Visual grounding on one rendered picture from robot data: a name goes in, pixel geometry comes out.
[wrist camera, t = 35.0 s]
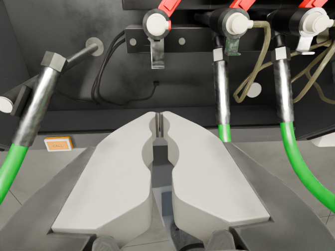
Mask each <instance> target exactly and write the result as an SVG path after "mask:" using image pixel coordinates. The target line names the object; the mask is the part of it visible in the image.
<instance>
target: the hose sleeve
mask: <svg viewBox="0 0 335 251"><path fill-rule="evenodd" d="M60 77H61V75H60V73H59V72H58V71H56V70H54V69H52V68H49V67H46V66H44V67H42V68H41V70H40V72H39V75H38V76H37V78H36V82H35V84H34V85H33V89H32V91H31V94H30V96H29V98H28V101H27V103H26V105H25V108H24V110H23V112H22V115H21V117H20V120H18V124H17V127H16V128H15V130H14V134H13V136H12V138H11V142H12V143H13V144H15V145H19V146H24V147H30V146H32V145H33V143H34V140H35V138H36V136H37V135H38V134H37V133H38V131H39V129H40V127H41V123H42V121H43V118H44V116H45V113H46V111H47V108H48V106H49V104H50V101H51V99H52V96H53V94H54V93H55V89H56V87H57V85H58V81H59V79H60Z"/></svg>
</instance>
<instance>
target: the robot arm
mask: <svg viewBox="0 0 335 251"><path fill-rule="evenodd" d="M159 125H160V130H161V137H164V139H165V140H166V141H167V142H168V160H169V161H170V162H171V163H172V164H173V165H174V169H173V170H172V208H173V216H174V222H173V224H172V226H171V228H170V234H171V238H172V241H173V243H174V246H175V248H176V251H335V236H334V235H333V234H332V232H331V231H330V230H329V228H328V227H327V226H326V225H325V223H324V222H323V221H322V220H321V219H320V217H319V216H318V215H317V214H316V213H315V212H314V211H313V209H312V208H311V207H310V206H309V205H308V204H307V203H306V202H305V201H304V200H303V199H302V198H301V197H300V196H299V195H298V194H297V193H296V192H295V191H293V190H292V189H291V188H290V187H289V186H288V185H286V184H285V183H284V182H283V181H282V180H280V179H279V178H278V177H276V176H275V175H274V174H272V173H271V172H270V171H269V170H267V169H266V168H265V167H263V166H262V165H261V164H259V163H258V162H257V161H255V160H254V159H253V158H251V157H250V156H249V155H247V154H246V153H245V152H243V151H242V150H241V149H239V148H238V147H237V146H235V145H234V144H233V143H231V142H230V141H228V142H223V141H221V140H220V139H219V138H218V137H216V136H215V135H214V134H212V133H211V132H210V131H208V130H206V129H205V128H203V127H201V126H199V125H197V124H195V123H193V122H191V121H189V120H187V119H185V118H182V117H180V116H178V115H176V114H174V113H172V112H169V111H165V112H163V113H155V112H148V113H146V114H144V115H142V116H140V117H139V118H137V119H135V120H133V121H131V122H129V123H128V124H126V125H124V126H122V127H120V128H119V129H117V130H116V131H114V132H113V133H111V134H110V135H108V136H107V137H106V138H105V139H104V140H102V141H101V142H100V143H99V144H98V145H97V146H96V147H87V148H86V149H85V150H84V151H83V152H82V153H80V154H79V155H78V156H77V157H76V158H75V159H73V160H72V161H71V162H70V163H69V164H67V165H66V166H65V167H64V168H63V169H62V170H61V171H59V172H58V173H57V174H56V175H55V176H54V177H52V178H51V179H50V180H49V181H48V182H47V183H45V184H44V185H43V186H42V187H41V188H40V189H38V190H37V191H36V192H35V193H34V194H33V195H32V196H31V197H30V198H29V199H28V200H27V201H25V202H24V204H23V205H22V206H21V207H20V208H19V209H18V210H17V211H16V212H15V213H14V214H13V215H12V216H11V217H10V219H9V220H8V221H7V222H6V223H5V225H4V226H3V227H2V228H1V230H0V251H123V247H124V246H125V245H126V244H127V243H129V242H130V241H132V240H133V239H135V238H137V237H138V236H140V235H141V234H143V233H144V232H146V231H147V230H148V229H149V227H150V226H151V223H152V207H153V199H152V184H151V172H150V171H149V169H148V166H149V165H150V164H151V163H152V161H153V159H154V158H153V141H154V140H155V139H156V137H159Z"/></svg>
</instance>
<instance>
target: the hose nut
mask: <svg viewBox="0 0 335 251"><path fill-rule="evenodd" d="M67 64H68V61H67V59H66V58H64V57H62V56H61V55H59V54H57V53H54V52H49V51H46V53H45V55H44V58H43V60H42V62H41V66H42V67H44V66H46V67H49V68H52V69H54V70H56V71H58V72H59V73H60V75H63V74H64V72H65V69H66V67H67Z"/></svg>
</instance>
